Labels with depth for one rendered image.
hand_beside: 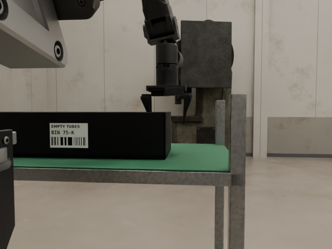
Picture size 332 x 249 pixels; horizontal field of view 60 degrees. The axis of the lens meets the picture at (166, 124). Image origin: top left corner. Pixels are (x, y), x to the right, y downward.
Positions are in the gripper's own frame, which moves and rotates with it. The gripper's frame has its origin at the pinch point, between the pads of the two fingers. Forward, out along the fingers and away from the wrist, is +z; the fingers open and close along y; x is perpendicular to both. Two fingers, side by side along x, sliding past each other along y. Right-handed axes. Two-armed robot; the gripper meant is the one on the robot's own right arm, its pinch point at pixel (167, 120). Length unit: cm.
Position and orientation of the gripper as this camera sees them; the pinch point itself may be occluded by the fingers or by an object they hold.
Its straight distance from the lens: 75.9
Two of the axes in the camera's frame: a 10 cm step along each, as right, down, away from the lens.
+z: 0.1, 10.0, 0.7
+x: -0.8, 0.7, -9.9
